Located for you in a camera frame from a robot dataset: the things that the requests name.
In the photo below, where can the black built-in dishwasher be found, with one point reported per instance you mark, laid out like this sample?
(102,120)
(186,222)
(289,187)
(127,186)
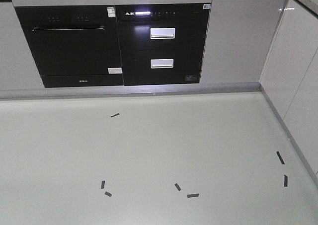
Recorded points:
(72,44)

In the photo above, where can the grey cabinet door panel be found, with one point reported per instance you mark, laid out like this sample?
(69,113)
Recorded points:
(238,39)

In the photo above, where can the upper silver drawer handle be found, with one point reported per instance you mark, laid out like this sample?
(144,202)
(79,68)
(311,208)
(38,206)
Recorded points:
(162,33)

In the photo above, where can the white side cabinet panel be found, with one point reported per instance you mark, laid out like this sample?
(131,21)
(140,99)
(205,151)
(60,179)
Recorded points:
(290,77)

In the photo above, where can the lower silver drawer handle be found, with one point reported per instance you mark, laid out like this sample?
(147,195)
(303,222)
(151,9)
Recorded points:
(162,63)

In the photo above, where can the black tape strip right upper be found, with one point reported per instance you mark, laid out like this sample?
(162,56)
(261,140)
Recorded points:
(280,158)

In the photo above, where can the black tape strip middle right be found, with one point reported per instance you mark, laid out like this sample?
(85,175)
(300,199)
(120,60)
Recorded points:
(193,195)

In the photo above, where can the black tape strip left lower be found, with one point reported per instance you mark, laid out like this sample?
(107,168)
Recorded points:
(108,194)

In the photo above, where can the black tape strip right lower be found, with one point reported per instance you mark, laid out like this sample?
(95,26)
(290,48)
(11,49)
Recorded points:
(285,180)

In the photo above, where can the green white energy label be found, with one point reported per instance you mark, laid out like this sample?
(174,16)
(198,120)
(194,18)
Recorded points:
(111,12)

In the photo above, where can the silver drawer handle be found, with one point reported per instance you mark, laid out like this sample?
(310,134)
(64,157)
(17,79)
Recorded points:
(162,63)
(162,33)

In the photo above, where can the black built-in sterilizer cabinet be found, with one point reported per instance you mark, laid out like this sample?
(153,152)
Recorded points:
(134,22)

